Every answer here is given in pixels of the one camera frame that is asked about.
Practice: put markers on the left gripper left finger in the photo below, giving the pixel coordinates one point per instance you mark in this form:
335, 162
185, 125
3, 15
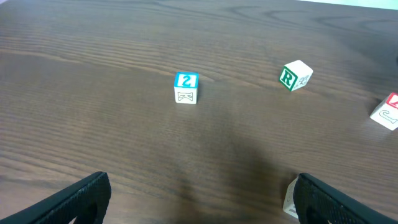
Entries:
85, 201

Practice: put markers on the green face block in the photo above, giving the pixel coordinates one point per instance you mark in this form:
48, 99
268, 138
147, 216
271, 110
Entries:
288, 205

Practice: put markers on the red letter A block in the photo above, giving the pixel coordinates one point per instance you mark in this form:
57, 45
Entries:
385, 112

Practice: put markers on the blue number 2 block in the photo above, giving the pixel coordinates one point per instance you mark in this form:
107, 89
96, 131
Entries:
186, 87

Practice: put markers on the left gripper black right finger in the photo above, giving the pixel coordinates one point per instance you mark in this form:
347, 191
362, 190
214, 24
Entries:
319, 203

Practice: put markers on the cream block green R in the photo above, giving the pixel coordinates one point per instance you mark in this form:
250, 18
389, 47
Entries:
295, 75

